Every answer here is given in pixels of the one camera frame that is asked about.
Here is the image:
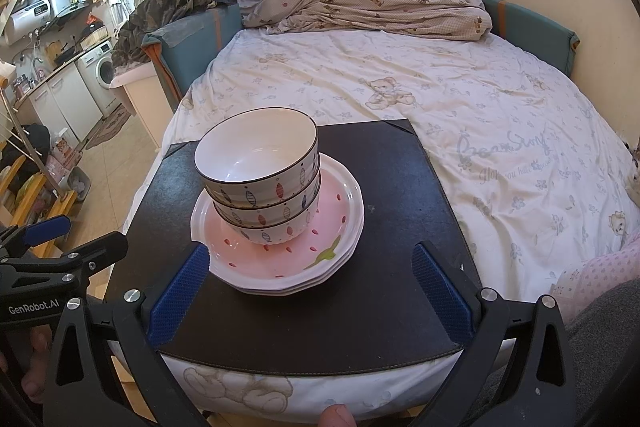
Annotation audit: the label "person's grey pants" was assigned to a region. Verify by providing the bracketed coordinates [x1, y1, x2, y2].
[475, 277, 640, 427]

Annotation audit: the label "range hood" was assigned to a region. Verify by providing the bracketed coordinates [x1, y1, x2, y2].
[44, 0, 91, 25]

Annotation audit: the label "cream bedside cabinet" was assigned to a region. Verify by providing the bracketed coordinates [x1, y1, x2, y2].
[110, 69, 176, 148]

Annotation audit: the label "large white bowl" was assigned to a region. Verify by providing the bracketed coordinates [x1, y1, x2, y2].
[215, 187, 321, 246]

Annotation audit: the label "small white bowl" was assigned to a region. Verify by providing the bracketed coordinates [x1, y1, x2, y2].
[194, 107, 319, 208]

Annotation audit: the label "large pink strawberry plate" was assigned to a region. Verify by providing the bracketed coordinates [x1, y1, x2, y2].
[235, 247, 361, 298]

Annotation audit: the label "person's left hand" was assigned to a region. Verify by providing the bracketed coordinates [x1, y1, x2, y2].
[0, 326, 57, 408]

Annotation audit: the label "oval pink strawberry plate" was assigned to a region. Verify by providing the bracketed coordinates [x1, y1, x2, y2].
[220, 232, 365, 291]

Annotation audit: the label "white water heater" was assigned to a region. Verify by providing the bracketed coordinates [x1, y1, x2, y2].
[4, 0, 53, 46]

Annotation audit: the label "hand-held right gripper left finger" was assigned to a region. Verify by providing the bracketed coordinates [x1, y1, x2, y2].
[45, 243, 211, 427]

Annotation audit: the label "black leather mat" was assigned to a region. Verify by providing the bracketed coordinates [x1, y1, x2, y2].
[102, 118, 483, 365]

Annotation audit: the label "pink box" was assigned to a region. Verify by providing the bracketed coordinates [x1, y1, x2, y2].
[47, 142, 81, 180]

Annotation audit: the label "yellow wooden rack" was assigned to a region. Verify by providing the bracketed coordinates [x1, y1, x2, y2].
[0, 157, 76, 258]

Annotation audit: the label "teal bed bumper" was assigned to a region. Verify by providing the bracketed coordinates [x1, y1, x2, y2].
[141, 2, 243, 115]
[480, 0, 581, 78]

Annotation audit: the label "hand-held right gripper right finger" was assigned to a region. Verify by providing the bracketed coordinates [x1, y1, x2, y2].
[411, 241, 581, 427]

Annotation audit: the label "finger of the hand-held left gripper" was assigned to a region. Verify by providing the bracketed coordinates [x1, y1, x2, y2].
[0, 214, 73, 253]
[55, 231, 129, 288]

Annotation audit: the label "medium white bowl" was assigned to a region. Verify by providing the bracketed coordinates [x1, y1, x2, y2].
[207, 157, 322, 230]

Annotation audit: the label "person's right hand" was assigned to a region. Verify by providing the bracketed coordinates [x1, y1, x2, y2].
[319, 403, 357, 427]

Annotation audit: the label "silver metal rail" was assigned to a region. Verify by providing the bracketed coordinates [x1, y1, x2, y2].
[0, 102, 66, 198]

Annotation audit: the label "white kitchen base cabinets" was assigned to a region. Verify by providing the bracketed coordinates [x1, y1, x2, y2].
[15, 67, 103, 142]

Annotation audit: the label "black bag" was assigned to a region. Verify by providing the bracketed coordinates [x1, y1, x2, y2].
[0, 123, 51, 172]

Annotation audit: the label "white washing machine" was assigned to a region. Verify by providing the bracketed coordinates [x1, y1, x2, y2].
[75, 39, 121, 115]

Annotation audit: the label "brown floor rug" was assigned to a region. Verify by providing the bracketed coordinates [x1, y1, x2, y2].
[85, 104, 132, 151]

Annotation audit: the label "grey bin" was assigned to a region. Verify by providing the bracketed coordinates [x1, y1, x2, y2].
[65, 167, 92, 202]

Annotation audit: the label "small pink strawberry plate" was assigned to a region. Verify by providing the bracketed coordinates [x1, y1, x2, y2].
[191, 152, 365, 284]

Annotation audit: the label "camouflage cloth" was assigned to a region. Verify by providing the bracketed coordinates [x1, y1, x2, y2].
[111, 0, 218, 68]

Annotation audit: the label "pink dotted cloth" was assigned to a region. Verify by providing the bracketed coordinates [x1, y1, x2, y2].
[550, 227, 640, 323]

